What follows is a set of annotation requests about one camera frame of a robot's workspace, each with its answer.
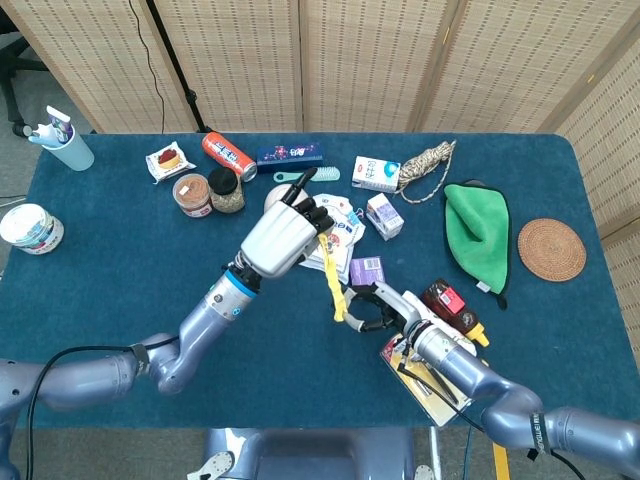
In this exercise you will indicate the teal hair brush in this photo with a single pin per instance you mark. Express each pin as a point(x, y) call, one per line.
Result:
point(327, 174)

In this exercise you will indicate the round woven coaster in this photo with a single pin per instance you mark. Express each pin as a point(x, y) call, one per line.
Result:
point(550, 247)

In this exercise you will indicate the white round labelled tub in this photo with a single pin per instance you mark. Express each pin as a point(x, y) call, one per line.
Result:
point(27, 227)

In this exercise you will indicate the orange soda can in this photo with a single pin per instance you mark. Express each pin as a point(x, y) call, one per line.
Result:
point(227, 152)

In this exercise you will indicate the yellow razor blister pack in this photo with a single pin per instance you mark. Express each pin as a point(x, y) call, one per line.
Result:
point(435, 400)

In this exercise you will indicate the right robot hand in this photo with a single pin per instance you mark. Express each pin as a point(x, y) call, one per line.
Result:
point(395, 302)

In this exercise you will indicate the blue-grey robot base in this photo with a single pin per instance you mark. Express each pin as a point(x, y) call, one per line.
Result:
point(310, 455)

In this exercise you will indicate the black tripod pole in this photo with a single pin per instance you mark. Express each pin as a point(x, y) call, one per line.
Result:
point(172, 55)

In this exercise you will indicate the blue binder clip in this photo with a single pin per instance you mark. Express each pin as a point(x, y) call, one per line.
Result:
point(356, 217)

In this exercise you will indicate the small purple drink carton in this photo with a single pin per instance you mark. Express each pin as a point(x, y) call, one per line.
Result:
point(384, 215)

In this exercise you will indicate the clear tub brown paste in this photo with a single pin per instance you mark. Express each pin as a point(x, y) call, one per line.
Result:
point(191, 192)

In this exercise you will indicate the dark blue table cover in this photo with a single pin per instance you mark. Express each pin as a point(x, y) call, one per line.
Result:
point(300, 360)

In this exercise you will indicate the black-lid glass seed jar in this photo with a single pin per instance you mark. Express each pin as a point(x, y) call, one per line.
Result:
point(225, 187)

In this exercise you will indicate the green microfiber cloth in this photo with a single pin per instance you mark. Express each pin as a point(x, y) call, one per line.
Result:
point(480, 235)

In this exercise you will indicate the white blue milk carton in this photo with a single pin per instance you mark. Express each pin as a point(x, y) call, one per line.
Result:
point(372, 172)

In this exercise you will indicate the bamboo folding screen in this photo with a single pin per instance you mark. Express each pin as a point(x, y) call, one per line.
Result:
point(370, 65)

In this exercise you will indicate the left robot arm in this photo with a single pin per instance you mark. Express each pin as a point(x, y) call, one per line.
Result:
point(200, 325)

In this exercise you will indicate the white upturned bowl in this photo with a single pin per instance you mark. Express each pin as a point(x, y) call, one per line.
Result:
point(274, 197)

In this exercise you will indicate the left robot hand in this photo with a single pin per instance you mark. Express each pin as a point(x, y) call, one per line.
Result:
point(277, 240)

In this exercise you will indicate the wrapped red cake snack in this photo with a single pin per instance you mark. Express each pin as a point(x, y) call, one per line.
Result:
point(167, 160)

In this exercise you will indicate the brown sauce bottle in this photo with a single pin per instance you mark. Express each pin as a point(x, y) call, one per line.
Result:
point(450, 302)

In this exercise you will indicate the purple soap box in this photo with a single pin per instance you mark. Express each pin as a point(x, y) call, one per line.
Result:
point(369, 270)

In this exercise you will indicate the white-wrapped yellow-cap bottle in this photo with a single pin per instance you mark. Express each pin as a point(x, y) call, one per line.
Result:
point(465, 344)

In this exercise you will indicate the toothpaste tube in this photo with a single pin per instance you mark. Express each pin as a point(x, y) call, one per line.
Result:
point(59, 125)

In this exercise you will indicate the light blue plastic cup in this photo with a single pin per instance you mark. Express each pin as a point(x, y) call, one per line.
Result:
point(75, 152)

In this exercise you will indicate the white printed powder bag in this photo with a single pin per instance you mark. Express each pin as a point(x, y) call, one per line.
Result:
point(345, 235)

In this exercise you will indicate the dark blue long box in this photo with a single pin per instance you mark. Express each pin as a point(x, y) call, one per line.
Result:
point(290, 155)

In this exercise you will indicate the light blue toothbrush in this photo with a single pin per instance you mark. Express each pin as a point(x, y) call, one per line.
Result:
point(42, 134)

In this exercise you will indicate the black office chair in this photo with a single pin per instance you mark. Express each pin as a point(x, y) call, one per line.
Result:
point(10, 65)

